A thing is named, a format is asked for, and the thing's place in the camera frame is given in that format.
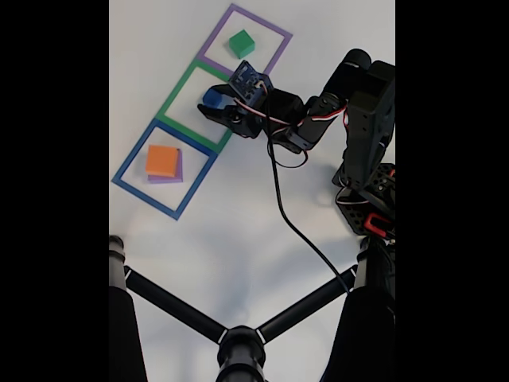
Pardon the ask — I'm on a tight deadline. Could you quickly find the small blue block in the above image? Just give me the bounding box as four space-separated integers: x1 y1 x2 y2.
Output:
202 90 226 111

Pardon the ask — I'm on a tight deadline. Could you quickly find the green block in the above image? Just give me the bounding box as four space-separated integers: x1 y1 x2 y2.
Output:
228 29 256 60

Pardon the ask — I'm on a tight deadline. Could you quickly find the orange block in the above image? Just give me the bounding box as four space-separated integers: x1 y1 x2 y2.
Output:
145 145 180 178

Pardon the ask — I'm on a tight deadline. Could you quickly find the large purple block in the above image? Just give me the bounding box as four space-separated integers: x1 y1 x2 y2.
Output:
147 149 185 184

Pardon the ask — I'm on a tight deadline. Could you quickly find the red clamp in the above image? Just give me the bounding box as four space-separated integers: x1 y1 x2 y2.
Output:
364 213 393 236

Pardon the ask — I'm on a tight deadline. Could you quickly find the black tripod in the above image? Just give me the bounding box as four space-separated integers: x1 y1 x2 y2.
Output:
109 234 396 382

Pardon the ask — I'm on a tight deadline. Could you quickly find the red white servo wire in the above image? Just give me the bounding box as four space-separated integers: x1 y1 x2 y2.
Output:
234 81 351 169

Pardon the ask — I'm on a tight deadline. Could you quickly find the camera board with blue mount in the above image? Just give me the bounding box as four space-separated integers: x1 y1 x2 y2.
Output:
227 60 274 109

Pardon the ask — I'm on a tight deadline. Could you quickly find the green square frame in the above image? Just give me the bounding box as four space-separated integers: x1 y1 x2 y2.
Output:
153 58 239 154

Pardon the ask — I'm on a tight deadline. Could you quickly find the purple square frame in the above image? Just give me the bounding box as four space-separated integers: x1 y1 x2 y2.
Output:
196 2 294 79

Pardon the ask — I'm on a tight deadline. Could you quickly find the blue square frame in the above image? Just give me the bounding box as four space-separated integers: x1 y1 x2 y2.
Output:
111 118 220 222

